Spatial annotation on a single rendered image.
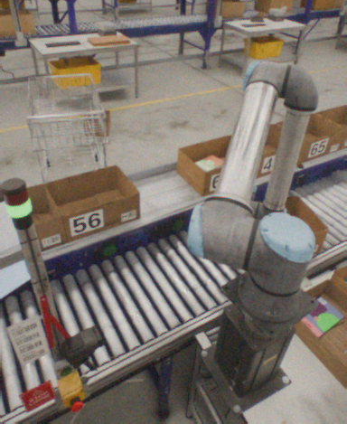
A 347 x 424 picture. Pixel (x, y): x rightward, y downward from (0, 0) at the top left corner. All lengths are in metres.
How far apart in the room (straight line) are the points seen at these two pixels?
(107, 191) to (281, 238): 1.28
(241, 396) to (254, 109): 1.01
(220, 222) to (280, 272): 0.20
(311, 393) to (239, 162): 0.92
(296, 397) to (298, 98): 1.07
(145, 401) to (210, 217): 1.48
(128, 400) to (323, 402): 1.11
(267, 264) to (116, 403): 1.51
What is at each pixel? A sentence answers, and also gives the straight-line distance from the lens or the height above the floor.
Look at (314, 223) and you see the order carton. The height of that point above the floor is 0.87.
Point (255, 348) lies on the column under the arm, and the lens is 1.23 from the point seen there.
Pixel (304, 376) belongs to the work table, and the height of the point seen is 0.75.
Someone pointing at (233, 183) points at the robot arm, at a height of 1.51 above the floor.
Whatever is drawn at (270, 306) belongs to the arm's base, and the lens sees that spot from 1.09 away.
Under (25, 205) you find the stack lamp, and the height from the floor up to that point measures 1.61.
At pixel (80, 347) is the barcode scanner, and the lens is 1.20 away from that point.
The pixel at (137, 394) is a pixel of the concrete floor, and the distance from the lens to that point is 2.30.
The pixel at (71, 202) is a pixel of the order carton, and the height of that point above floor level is 0.89.
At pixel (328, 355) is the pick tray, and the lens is 1.61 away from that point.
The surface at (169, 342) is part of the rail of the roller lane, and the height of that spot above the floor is 0.74.
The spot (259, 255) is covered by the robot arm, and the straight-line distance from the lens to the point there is 0.98.
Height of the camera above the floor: 2.11
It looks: 37 degrees down
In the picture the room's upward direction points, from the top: 3 degrees clockwise
